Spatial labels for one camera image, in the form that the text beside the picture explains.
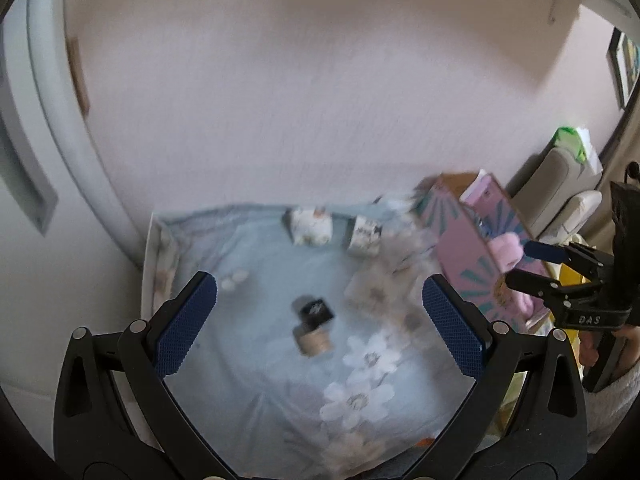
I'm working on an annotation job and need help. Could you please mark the white floral cloth roll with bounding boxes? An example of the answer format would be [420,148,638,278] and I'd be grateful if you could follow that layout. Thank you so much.
[285,205,335,247]

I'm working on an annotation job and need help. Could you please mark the floral blue tablecloth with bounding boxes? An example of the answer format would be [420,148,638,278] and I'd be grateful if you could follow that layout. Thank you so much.
[150,200,501,479]

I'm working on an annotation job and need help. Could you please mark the white shelf bracket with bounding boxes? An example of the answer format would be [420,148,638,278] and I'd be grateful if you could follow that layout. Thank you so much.
[547,0,582,24]

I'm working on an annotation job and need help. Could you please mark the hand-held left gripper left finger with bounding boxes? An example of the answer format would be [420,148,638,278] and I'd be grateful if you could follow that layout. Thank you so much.
[52,271,236,480]

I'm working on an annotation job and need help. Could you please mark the patterned tissue pack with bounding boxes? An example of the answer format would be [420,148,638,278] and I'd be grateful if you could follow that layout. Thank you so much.
[346,215,384,256]

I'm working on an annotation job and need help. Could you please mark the beige cylinder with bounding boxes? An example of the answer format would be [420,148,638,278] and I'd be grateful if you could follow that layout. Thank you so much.
[292,327,332,359]

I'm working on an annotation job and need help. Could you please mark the pink cardboard box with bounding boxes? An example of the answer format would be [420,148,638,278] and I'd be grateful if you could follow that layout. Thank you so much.
[412,172,556,329]

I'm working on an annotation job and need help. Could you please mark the brown door hinge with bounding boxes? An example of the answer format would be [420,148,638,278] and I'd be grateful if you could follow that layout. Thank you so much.
[67,37,91,117]

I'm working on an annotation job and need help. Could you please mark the grey recessed door handle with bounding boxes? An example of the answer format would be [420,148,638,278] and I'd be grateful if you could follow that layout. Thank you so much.
[0,100,59,237]

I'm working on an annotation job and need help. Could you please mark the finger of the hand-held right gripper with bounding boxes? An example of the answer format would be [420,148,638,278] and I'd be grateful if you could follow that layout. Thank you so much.
[505,269,568,307]
[522,240,615,283]

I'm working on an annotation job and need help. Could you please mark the person's right hand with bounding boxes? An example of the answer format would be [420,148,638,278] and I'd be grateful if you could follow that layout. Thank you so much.
[579,324,640,369]

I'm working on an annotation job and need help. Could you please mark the green and white packet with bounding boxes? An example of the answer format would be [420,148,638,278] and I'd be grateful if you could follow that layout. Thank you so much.
[552,126,604,174]

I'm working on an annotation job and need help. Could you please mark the yellow packet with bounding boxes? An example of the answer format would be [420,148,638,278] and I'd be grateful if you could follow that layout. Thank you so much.
[552,260,583,289]

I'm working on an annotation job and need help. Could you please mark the white cabinet door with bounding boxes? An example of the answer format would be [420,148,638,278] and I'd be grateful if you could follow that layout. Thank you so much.
[0,0,147,397]

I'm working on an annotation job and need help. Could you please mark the person's right forearm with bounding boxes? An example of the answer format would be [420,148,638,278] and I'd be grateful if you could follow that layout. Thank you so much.
[584,360,640,457]

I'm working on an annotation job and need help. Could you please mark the grey cushion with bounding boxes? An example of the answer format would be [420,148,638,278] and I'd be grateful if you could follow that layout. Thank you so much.
[507,147,603,241]

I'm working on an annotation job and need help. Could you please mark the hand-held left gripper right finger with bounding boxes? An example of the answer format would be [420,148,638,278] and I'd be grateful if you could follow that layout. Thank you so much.
[405,274,589,480]

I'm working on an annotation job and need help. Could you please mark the framed wall picture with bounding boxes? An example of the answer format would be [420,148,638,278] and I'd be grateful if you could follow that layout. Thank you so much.
[607,27,640,111]

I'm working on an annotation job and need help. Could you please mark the pink fluffy pad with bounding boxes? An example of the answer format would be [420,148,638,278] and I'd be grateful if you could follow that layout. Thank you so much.
[487,232,539,274]

